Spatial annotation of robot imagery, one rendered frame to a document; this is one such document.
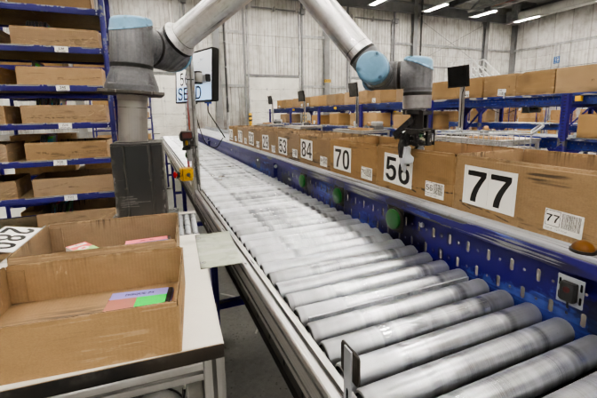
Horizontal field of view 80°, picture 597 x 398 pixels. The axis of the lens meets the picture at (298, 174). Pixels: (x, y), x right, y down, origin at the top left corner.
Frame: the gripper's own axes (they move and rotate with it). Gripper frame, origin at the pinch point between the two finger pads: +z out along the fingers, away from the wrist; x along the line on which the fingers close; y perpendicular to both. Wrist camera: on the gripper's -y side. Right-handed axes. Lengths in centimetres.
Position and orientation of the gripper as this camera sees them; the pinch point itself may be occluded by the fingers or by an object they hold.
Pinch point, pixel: (409, 168)
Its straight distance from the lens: 129.2
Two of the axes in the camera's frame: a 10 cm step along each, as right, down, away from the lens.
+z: 0.1, 9.9, 1.7
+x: 9.2, -0.8, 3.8
